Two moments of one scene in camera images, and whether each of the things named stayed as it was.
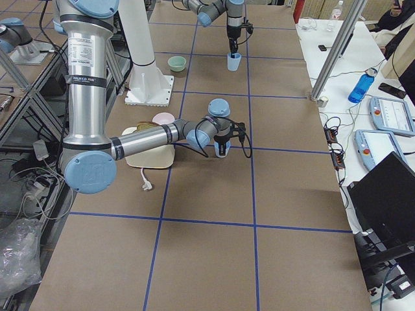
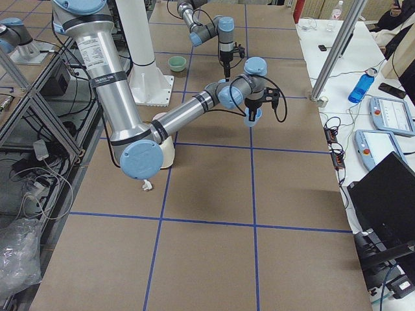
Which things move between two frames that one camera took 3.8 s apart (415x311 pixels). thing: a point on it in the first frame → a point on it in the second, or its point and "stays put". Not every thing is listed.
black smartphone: x=392 y=91 stays put
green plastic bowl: x=177 y=63 stays put
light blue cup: x=216 y=147 → x=246 y=118
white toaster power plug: x=146 y=184 stays put
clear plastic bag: x=20 y=266 stays put
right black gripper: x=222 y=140 → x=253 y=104
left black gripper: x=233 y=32 → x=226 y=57
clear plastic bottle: x=337 y=12 stays put
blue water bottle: x=362 y=86 stays put
